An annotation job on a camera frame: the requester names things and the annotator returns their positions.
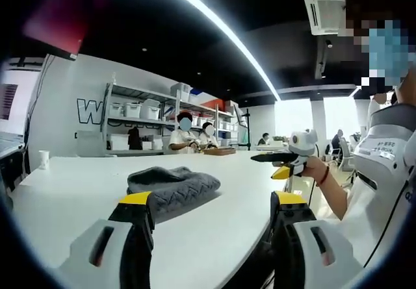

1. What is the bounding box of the group of white storage boxes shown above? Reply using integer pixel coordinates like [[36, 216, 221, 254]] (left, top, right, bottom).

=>
[[108, 82, 242, 140]]

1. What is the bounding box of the grey office chair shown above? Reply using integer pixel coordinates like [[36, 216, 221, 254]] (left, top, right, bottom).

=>
[[337, 145, 356, 173]]

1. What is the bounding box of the wall monitor with red screen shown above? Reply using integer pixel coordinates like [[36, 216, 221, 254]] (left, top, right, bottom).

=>
[[21, 0, 89, 62]]

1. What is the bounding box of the person's right hand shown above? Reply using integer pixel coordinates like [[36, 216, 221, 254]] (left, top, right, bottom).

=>
[[302, 155, 330, 186]]

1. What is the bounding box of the black device cable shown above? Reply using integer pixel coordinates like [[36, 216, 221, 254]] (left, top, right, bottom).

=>
[[363, 177, 411, 268]]

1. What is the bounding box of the ceiling light strip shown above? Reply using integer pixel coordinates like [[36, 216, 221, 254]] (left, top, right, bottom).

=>
[[148, 0, 282, 101]]

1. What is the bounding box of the red bracelet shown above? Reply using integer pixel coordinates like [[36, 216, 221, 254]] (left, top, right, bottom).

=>
[[316, 165, 331, 186]]

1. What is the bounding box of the black pole stand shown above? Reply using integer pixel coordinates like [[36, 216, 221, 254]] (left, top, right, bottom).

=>
[[239, 108, 253, 152]]

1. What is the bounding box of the grey metal shelf unit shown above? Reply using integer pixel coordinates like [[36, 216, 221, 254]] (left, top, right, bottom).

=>
[[103, 81, 243, 157]]

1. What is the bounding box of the wooden tray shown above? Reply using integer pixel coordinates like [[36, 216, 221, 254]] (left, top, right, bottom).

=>
[[202, 147, 237, 157]]

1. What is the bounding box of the ceiling air conditioner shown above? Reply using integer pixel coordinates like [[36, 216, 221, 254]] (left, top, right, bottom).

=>
[[301, 0, 347, 36]]

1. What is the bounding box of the desk monitor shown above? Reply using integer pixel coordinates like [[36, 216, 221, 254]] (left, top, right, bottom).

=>
[[0, 64, 43, 160]]

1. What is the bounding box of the dark bag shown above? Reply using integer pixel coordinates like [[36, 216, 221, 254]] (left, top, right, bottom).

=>
[[127, 127, 144, 151]]

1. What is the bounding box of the person's white shirt torso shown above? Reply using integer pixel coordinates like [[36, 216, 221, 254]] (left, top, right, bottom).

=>
[[312, 71, 416, 289]]

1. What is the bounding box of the white paper cup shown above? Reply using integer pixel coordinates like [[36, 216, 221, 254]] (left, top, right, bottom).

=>
[[38, 150, 51, 171]]

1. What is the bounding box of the white grey chest device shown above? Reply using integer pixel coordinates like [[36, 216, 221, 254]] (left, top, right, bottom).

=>
[[352, 103, 416, 205]]

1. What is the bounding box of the grey towel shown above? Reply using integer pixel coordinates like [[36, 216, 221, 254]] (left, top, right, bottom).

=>
[[126, 166, 222, 223]]

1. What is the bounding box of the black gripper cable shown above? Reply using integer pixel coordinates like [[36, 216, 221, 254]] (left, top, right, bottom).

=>
[[306, 175, 318, 212]]

